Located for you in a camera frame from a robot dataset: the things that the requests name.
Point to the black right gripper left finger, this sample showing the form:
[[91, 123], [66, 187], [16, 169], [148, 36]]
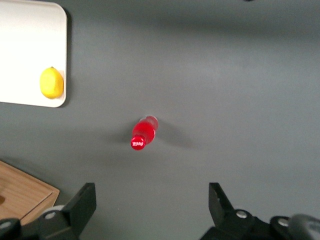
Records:
[[80, 207]]

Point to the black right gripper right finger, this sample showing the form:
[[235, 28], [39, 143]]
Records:
[[221, 212]]

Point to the wooden drawer cabinet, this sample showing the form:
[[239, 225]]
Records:
[[22, 190]]

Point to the red soda bottle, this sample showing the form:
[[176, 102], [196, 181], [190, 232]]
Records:
[[145, 130]]

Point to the yellow lemon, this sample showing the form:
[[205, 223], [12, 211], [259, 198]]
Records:
[[51, 82]]

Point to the beige plastic tray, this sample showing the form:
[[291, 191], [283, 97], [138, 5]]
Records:
[[30, 37]]

